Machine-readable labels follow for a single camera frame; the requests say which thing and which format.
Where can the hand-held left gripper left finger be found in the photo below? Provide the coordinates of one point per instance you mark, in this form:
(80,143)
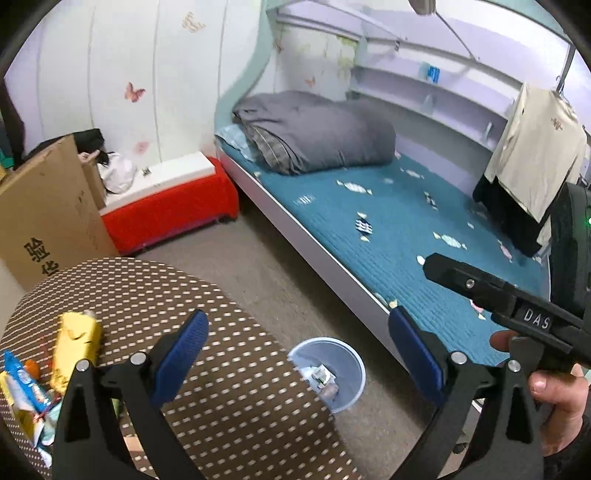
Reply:
(182,357)

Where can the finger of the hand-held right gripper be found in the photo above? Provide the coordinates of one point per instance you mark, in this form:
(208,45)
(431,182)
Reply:
(466,281)

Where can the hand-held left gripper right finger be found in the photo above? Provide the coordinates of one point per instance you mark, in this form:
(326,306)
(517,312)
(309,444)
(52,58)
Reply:
(415,355)

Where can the light blue plastic bin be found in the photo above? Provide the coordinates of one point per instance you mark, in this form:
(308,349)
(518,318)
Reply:
(344,369)

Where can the yellow snack packet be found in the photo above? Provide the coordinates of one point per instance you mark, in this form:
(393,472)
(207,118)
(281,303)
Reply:
(76,341)

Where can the pale wrapper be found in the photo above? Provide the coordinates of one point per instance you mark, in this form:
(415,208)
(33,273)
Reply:
(46,436)

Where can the blue snack packet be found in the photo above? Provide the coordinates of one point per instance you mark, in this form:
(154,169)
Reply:
(25,381)

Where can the yellow white snack wrapper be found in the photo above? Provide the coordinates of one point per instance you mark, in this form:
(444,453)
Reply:
(18,417)

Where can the person's right hand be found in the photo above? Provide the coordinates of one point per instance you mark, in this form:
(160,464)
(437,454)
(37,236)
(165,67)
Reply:
(568,406)

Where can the round brown patterned table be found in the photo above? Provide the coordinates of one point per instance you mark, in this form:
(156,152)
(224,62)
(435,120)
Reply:
(231,369)

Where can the black hanging garment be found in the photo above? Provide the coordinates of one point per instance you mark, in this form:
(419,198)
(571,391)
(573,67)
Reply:
(508,217)

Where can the bed with teal cover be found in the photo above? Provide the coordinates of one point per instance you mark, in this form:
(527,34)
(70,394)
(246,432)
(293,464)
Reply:
(392,240)

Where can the white crumpled carton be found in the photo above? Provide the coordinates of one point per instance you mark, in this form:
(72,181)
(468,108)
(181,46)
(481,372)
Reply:
(323,374)

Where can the beige hanging shirt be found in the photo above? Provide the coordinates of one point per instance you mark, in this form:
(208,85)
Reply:
(540,147)

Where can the red bench with white top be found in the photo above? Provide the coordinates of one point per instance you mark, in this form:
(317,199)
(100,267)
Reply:
(171,207)

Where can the small orange ball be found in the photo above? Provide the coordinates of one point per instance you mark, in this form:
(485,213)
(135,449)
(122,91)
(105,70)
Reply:
(31,368)

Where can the metal clothes hanger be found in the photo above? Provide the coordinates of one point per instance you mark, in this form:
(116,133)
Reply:
(565,74)

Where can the white plastic bag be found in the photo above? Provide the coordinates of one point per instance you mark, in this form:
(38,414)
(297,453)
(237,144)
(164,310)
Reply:
(117,175)

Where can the brown cardboard box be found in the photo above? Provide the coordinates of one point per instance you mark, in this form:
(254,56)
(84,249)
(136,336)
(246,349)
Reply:
(51,207)

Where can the small blue box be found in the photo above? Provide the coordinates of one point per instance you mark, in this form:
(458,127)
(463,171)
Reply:
(433,74)

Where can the grey folded quilt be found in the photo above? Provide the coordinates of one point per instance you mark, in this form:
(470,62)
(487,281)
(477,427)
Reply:
(318,131)

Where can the faded pink sticker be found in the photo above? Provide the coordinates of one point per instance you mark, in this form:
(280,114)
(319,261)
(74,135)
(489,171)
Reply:
(141,147)

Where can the blue striped pillow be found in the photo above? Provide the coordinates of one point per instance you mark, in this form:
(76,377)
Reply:
(233,138)

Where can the black cloth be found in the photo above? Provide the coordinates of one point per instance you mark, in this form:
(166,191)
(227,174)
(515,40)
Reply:
(90,141)

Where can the teal hanging garment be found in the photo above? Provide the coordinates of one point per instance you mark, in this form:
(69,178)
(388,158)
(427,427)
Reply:
(5,159)

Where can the pink butterfly sticker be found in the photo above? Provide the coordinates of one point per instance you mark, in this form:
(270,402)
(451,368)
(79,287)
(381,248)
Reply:
(134,92)

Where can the grey lamp on rod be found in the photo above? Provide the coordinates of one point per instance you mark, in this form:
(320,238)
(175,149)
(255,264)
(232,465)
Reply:
(422,5)

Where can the dark hanging clothes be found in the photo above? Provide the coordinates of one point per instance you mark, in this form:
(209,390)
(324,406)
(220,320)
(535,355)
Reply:
(11,120)

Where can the beige butterfly sticker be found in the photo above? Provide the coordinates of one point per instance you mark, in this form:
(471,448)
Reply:
(193,23)

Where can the white bed frame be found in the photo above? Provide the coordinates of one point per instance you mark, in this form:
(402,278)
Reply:
(295,230)

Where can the white wall shelf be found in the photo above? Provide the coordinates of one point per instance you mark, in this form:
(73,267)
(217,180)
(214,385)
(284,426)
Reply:
(429,99)

